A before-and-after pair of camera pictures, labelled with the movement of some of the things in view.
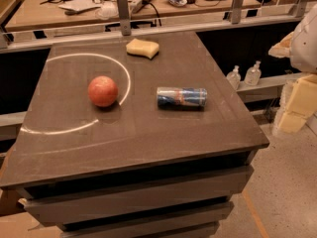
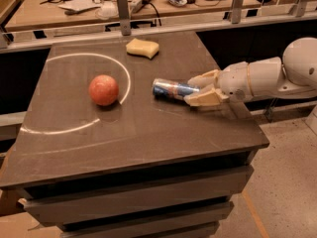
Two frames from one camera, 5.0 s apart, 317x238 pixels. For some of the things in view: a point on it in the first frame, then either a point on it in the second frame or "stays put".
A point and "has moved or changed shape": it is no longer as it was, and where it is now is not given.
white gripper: (306, 47) to (234, 80)
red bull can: (177, 98) has moved or changed shape
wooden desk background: (50, 5) stays put
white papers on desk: (80, 5) stays put
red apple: (102, 91) stays put
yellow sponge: (138, 48) stays put
